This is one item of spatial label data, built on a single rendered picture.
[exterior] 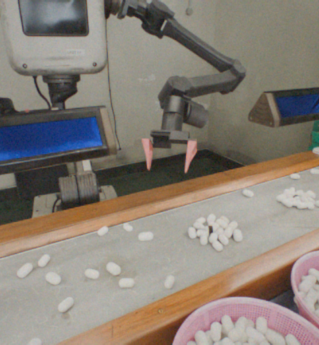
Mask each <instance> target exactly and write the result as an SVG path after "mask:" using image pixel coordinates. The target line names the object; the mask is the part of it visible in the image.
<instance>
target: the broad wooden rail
mask: <svg viewBox="0 0 319 345"><path fill-rule="evenodd" d="M317 167H319V154H317V153H314V152H313V150H309V151H306V152H300V153H297V154H292V155H289V156H286V157H282V158H278V159H274V160H269V161H266V162H259V163H256V164H251V165H248V166H243V167H242V168H236V169H233V170H228V171H224V172H219V173H215V174H212V175H207V176H203V177H198V178H197V179H192V180H189V181H183V182H179V183H174V184H171V185H166V186H162V187H156V189H150V190H147V191H142V192H138V193H133V194H130V195H124V196H120V197H115V199H109V200H106V201H100V202H97V203H91V204H88V205H85V206H79V207H76V208H71V209H67V210H65V211H62V212H56V213H52V214H47V215H44V216H39V217H35V218H31V219H26V220H21V221H18V222H12V223H9V224H4V225H1V226H0V259H1V258H4V257H9V256H11V255H15V254H18V253H23V252H26V251H30V250H33V249H37V248H41V247H42V246H43V247H45V245H49V244H52V243H57V242H60V241H64V240H67V239H72V238H74V237H79V236H82V235H85V234H89V233H93V232H97V231H98V230H99V229H100V228H102V227H104V226H107V227H108V228H109V227H111V226H116V225H119V224H124V223H127V222H131V221H135V220H138V219H139V218H143V217H147V216H151V215H154V214H158V213H162V212H167V211H169V210H173V209H176V208H179V207H181V206H186V205H189V204H192V203H196V202H200V201H203V200H207V199H211V198H212V197H216V196H219V195H223V194H226V193H231V192H234V191H239V190H241V189H244V188H246V187H251V186H254V185H258V184H261V183H266V182H268V181H272V180H276V179H280V178H281V177H285V176H287V175H291V174H295V173H299V172H303V171H305V170H310V169H313V168H317Z"/></svg>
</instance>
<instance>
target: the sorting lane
mask: <svg viewBox="0 0 319 345"><path fill-rule="evenodd" d="M313 169H316V170H319V167H317V168H313ZM310 171H311V169H310V170H305V171H303V172H298V173H296V174H297V175H299V179H298V180H297V179H292V178H291V175H287V176H285V177H281V178H280V179H276V180H272V181H268V182H266V183H261V184H258V185H254V186H251V187H246V188H244V189H241V190H239V191H234V192H231V193H226V194H223V195H219V196H216V197H212V198H211V199H207V200H203V201H200V202H196V203H192V204H189V205H186V206H181V207H179V208H176V209H173V210H169V211H167V212H162V213H158V214H154V215H151V216H147V217H143V218H139V219H138V220H135V221H131V222H127V223H128V224H130V225H131V226H132V231H131V232H128V231H126V229H124V227H123V226H124V224H119V225H116V226H111V227H109V228H108V232H107V233H106V234H104V235H102V236H100V235H98V231H97V232H93V233H89V234H85V235H82V236H79V237H74V238H72V239H67V240H64V241H60V242H57V243H52V244H49V245H45V247H43V246H42V247H41V248H37V249H33V250H30V251H26V252H23V253H18V254H15V255H11V256H9V257H4V258H1V259H0V345H27V344H28V343H29V342H30V340H31V339H32V338H38V339H40V341H41V342H42V344H41V345H55V344H57V343H59V342H62V341H63V340H67V339H69V338H71V337H73V336H76V335H78V334H81V333H83V332H86V331H88V330H90V329H92V328H95V327H98V326H99V325H102V324H104V323H107V322H109V321H112V320H113V319H116V318H117V317H120V316H121V315H124V314H126V313H129V312H131V311H134V310H136V309H138V308H141V307H144V306H145V305H148V304H150V303H153V302H155V301H156V300H158V299H161V298H163V297H165V296H168V295H170V294H173V293H175V292H178V291H180V290H182V289H184V288H186V287H188V286H190V285H193V284H195V283H197V282H200V281H202V280H205V279H207V278H210V277H211V276H213V275H215V274H218V273H219V272H223V271H225V270H227V269H230V268H232V267H234V266H235V265H238V264H239V263H243V262H245V261H247V260H249V259H252V258H253V257H257V255H260V254H262V253H264V252H266V251H270V250H271V249H274V248H276V247H277V246H280V245H282V244H284V243H287V242H289V241H292V240H294V239H296V238H299V237H300V236H302V235H303V234H306V233H309V232H312V231H313V230H316V229H318V228H319V207H317V206H315V204H314V209H313V210H310V209H309V208H308V207H307V208H304V209H299V208H297V206H291V207H287V206H285V205H283V204H282V203H281V202H278V201H277V199H276V198H277V196H278V195H281V194H283V193H284V190H285V189H290V188H291V187H294V188H295V192H296V191H300V190H301V191H303V192H304V193H307V192H308V191H312V192H313V193H314V194H315V195H316V197H315V198H314V199H313V200H314V201H317V200H319V174H318V175H316V174H312V173H311V172H310ZM243 190H249V191H252V192H253V194H254V195H253V196H252V197H248V196H245V195H244V194H243ZM210 214H214V215H215V220H214V223H215V221H216V220H217V219H220V217H221V216H225V217H226V218H227V219H229V224H230V223H231V222H236V223H237V227H236V228H235V229H239V230H241V233H242V237H243V239H242V240H241V241H235V239H234V236H233V233H232V235H231V237H230V238H227V239H228V244H227V245H223V244H222V243H221V241H220V240H219V237H218V238H217V239H216V241H217V242H219V243H220V244H222V246H223V250H222V251H217V250H216V249H215V248H214V247H213V246H212V243H210V242H209V237H210V236H211V234H209V236H208V237H207V240H208V243H207V244H206V245H201V242H200V237H198V236H197V237H195V238H193V239H192V238H190V237H189V234H188V229H189V228H190V227H193V224H194V223H195V221H197V220H198V219H199V218H201V217H203V218H204V219H205V223H204V224H202V225H203V226H204V227H205V226H208V225H209V223H208V222H207V218H208V217H209V215H210ZM229 224H228V226H229ZM193 228H194V227H193ZM194 229H195V232H197V231H198V229H196V228H194ZM235 229H234V230H235ZM234 230H233V231H234ZM141 232H151V233H152V234H153V238H152V240H151V241H150V240H147V241H141V240H140V239H139V234H140V233H141ZM45 254H47V255H49V256H50V260H49V261H48V263H47V264H46V265H45V266H44V267H40V266H39V265H38V262H39V261H40V260H41V257H42V256H43V255H45ZM109 262H114V263H115V264H116V265H117V266H119V267H120V274H118V275H114V274H112V273H111V272H109V271H108V270H107V269H106V266H107V265H108V263H109ZM27 263H30V264H32V271H31V272H29V273H28V274H27V276H26V277H25V278H18V276H17V271H18V270H19V269H20V268H22V267H23V266H24V265H25V264H27ZM87 269H93V270H97V271H98V273H100V275H99V276H98V278H97V279H95V280H94V279H91V278H89V277H87V276H85V271H86V270H87ZM49 272H53V273H55V274H57V275H59V276H60V278H61V281H60V283H59V284H57V285H53V284H52V283H50V282H48V281H46V275H47V273H49ZM168 276H173V277H174V283H173V286H172V288H171V289H167V288H166V286H164V282H166V278H167V277H168ZM123 278H131V279H133V280H134V281H135V284H134V286H133V287H120V286H119V284H118V282H119V280H120V279H123ZM69 297H70V298H73V300H74V303H73V306H71V307H69V308H68V309H67V310H66V311H65V312H64V313H61V312H60V311H59V304H60V303H62V302H63V301H64V300H65V299H66V298H69Z"/></svg>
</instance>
